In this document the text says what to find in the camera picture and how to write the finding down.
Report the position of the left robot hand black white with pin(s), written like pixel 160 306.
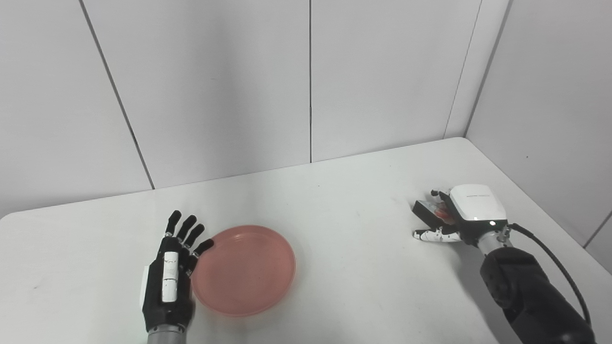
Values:
pixel 169 282

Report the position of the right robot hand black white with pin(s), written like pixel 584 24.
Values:
pixel 471 210

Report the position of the chocolate cake slice with fruit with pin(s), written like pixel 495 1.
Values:
pixel 430 211

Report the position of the pink round plate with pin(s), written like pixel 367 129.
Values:
pixel 245 270

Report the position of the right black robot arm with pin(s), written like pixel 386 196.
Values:
pixel 530 291

